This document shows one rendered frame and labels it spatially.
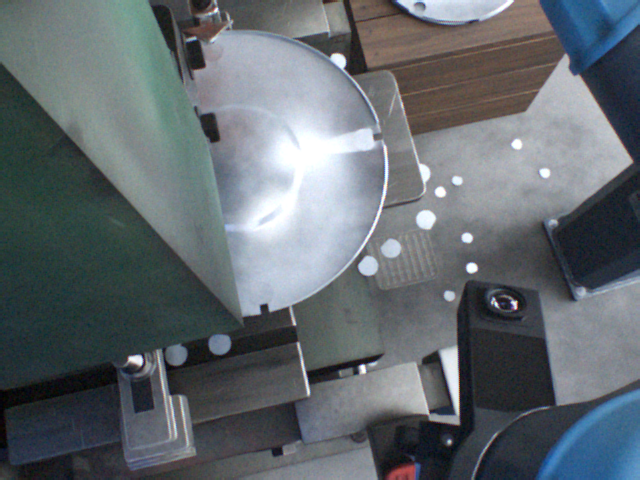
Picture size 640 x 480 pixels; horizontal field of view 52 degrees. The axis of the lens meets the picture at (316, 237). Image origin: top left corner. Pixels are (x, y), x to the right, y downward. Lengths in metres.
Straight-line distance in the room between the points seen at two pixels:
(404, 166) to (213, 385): 0.29
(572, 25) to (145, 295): 0.17
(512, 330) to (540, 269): 1.10
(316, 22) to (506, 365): 0.60
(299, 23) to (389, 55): 0.35
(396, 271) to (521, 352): 0.89
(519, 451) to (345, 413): 0.51
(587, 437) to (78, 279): 0.13
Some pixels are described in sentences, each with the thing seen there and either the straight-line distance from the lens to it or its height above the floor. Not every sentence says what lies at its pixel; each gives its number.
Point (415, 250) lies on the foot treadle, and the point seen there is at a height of 0.16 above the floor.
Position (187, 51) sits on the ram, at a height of 0.94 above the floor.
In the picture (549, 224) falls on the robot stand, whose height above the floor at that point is 0.02.
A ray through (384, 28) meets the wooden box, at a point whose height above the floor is 0.35.
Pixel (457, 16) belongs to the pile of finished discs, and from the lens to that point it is 1.23.
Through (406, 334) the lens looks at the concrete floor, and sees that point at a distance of 1.39.
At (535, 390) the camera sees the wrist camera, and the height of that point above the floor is 1.03.
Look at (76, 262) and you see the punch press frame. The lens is 0.16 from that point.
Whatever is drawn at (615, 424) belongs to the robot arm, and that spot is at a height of 1.20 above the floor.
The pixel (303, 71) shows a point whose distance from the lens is 0.67.
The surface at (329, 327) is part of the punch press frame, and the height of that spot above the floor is 0.64.
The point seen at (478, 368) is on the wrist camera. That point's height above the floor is 1.03.
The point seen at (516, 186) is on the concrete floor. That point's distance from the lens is 1.51.
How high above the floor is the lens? 1.37
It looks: 75 degrees down
